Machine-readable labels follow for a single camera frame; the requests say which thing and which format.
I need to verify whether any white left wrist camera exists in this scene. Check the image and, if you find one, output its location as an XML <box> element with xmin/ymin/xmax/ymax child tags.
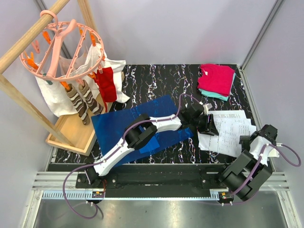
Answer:
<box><xmin>203</xmin><ymin>104</ymin><xmax>212</xmax><ymax>115</ymax></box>

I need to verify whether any wooden drying rack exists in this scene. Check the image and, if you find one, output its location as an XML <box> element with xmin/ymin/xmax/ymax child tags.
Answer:
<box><xmin>0</xmin><ymin>0</ymin><xmax>124</xmax><ymax>157</ymax></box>

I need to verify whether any brown striped sock left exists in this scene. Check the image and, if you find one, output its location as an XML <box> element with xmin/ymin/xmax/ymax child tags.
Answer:
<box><xmin>65</xmin><ymin>84</ymin><xmax>90</xmax><ymax>125</ymax></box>

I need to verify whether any pink round clothes hanger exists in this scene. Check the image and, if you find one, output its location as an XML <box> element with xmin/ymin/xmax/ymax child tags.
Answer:
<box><xmin>19</xmin><ymin>9</ymin><xmax>106</xmax><ymax>83</ymax></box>

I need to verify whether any blue plastic folder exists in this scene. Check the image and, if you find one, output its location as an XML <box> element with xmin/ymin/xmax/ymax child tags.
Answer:
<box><xmin>91</xmin><ymin>95</ymin><xmax>193</xmax><ymax>166</ymax></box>

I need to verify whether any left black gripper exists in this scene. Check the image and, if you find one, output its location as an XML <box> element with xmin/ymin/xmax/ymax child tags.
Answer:
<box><xmin>190</xmin><ymin>114</ymin><xmax>218</xmax><ymax>136</ymax></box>

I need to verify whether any white paper files stack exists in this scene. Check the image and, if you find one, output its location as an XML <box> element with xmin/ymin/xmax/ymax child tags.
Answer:
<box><xmin>198</xmin><ymin>110</ymin><xmax>257</xmax><ymax>157</ymax></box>

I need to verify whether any teal folded t-shirt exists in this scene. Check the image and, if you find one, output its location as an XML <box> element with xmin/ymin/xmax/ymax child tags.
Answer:
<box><xmin>198</xmin><ymin>88</ymin><xmax>231</xmax><ymax>102</ymax></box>

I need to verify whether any aluminium rail frame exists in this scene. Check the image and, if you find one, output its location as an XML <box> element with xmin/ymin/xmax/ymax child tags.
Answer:
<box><xmin>23</xmin><ymin>164</ymin><xmax>303</xmax><ymax>228</ymax></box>

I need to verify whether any pink folded t-shirt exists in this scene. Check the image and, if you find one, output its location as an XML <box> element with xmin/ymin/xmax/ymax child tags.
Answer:
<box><xmin>198</xmin><ymin>64</ymin><xmax>235</xmax><ymax>97</ymax></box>

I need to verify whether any brown striped sock right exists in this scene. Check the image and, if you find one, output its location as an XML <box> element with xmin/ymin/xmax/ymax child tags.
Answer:
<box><xmin>78</xmin><ymin>80</ymin><xmax>103</xmax><ymax>115</ymax></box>

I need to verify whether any red hanging cloth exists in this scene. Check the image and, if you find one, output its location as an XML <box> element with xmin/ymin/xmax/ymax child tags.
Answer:
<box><xmin>94</xmin><ymin>67</ymin><xmax>117</xmax><ymax>112</ymax></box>

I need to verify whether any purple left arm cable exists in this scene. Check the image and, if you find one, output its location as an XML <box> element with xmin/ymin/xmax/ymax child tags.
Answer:
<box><xmin>63</xmin><ymin>94</ymin><xmax>205</xmax><ymax>219</ymax></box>

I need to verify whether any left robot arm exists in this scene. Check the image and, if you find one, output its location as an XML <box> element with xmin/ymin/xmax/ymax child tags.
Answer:
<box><xmin>85</xmin><ymin>103</ymin><xmax>218</xmax><ymax>188</ymax></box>

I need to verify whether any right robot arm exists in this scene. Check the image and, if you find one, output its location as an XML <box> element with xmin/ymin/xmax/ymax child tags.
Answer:
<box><xmin>215</xmin><ymin>124</ymin><xmax>278</xmax><ymax>201</ymax></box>

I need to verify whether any brown striped sock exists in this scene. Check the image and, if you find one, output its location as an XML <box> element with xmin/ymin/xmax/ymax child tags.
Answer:
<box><xmin>78</xmin><ymin>80</ymin><xmax>103</xmax><ymax>115</ymax></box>
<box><xmin>65</xmin><ymin>84</ymin><xmax>90</xmax><ymax>125</ymax></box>

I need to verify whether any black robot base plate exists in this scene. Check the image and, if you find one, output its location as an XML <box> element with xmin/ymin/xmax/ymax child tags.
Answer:
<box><xmin>47</xmin><ymin>163</ymin><xmax>244</xmax><ymax>200</ymax></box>

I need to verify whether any white hanging towel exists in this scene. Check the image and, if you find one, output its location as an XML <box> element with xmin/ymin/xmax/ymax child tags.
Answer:
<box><xmin>36</xmin><ymin>44</ymin><xmax>130</xmax><ymax>117</ymax></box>

